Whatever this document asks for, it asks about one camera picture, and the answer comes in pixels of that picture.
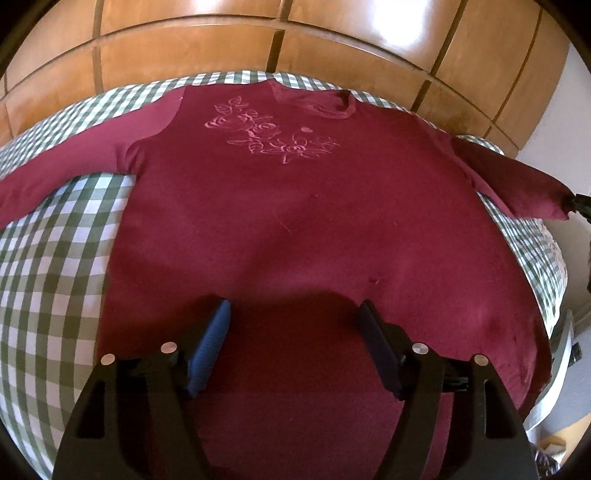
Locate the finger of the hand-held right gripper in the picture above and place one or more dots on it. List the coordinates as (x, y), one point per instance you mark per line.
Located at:
(578, 202)

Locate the maroon embroidered sweater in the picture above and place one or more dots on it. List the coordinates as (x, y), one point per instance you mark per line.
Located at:
(300, 221)

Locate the wooden headboard panel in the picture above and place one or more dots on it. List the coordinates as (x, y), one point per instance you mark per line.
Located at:
(323, 41)

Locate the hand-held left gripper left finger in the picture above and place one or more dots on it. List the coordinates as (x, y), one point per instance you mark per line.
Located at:
(210, 344)

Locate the green checkered bedspread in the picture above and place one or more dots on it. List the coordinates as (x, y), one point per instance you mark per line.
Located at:
(46, 277)

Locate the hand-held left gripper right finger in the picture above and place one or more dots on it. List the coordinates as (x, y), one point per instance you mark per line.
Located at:
(378, 344)

